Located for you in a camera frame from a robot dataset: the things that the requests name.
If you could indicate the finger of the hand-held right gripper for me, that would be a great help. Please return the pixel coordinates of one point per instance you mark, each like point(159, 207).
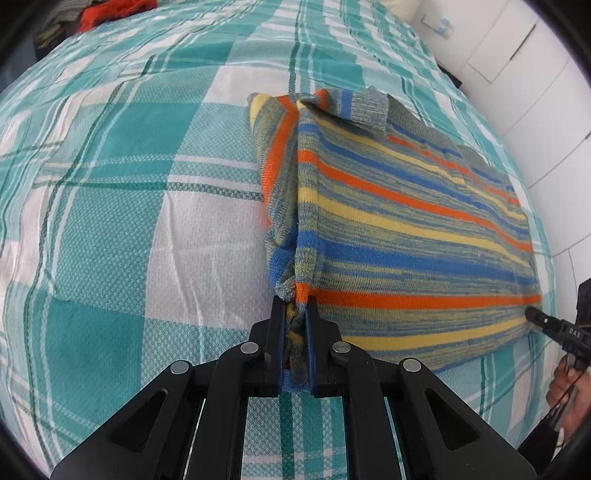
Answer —
point(563, 334)

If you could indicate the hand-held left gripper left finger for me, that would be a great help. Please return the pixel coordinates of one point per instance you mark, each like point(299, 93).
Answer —
point(277, 341)

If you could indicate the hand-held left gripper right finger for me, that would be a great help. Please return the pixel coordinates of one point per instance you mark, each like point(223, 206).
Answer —
point(308, 341)

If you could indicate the striped knit sweater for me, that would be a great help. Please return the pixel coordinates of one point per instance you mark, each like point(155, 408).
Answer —
point(392, 230)

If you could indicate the person's right hand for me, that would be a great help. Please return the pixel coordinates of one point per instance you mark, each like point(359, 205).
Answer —
point(577, 410)

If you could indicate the white wardrobe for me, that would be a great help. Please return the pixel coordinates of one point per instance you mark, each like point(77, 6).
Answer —
point(545, 115)

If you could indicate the teal white checked blanket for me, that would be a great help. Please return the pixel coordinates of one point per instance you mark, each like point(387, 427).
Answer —
point(115, 230)

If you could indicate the blue white plug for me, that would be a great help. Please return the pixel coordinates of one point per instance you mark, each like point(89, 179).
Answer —
point(444, 25)

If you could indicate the cream padded headboard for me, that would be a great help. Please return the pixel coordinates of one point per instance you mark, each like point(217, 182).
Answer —
point(401, 5)

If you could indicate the red cloth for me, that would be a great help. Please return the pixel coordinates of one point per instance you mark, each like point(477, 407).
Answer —
point(99, 11)

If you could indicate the yellow green cloth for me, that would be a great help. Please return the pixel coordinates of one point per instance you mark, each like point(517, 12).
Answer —
point(46, 37)

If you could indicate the grey checked cloth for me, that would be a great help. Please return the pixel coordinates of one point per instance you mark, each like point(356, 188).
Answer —
point(69, 9)

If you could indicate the white wall socket panel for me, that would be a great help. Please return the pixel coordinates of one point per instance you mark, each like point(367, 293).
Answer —
point(434, 21)

